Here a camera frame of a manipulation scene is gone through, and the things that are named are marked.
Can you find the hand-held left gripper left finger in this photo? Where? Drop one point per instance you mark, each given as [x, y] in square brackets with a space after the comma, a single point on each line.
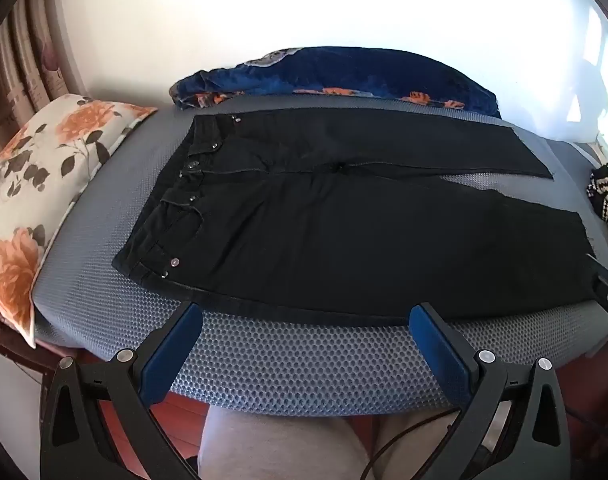
[175, 355]

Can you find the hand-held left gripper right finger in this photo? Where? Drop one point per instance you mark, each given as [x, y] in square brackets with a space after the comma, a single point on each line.
[437, 357]

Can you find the black pants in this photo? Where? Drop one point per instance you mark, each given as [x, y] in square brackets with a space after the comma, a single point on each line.
[334, 240]

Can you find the grey mesh bed mat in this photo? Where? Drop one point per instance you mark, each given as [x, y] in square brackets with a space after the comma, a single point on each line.
[294, 360]

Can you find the person's left leg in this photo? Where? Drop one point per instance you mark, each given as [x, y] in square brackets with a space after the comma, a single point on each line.
[284, 450]

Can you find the cream floral pillow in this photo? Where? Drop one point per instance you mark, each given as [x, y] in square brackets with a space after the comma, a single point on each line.
[34, 185]

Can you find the blue floral blanket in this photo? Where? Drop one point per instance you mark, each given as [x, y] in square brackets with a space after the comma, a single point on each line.
[344, 70]

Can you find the ribbed wooden headboard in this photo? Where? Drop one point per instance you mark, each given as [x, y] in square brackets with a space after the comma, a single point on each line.
[29, 60]

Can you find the dark wooden bed frame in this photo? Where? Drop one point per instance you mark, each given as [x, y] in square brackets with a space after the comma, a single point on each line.
[14, 345]

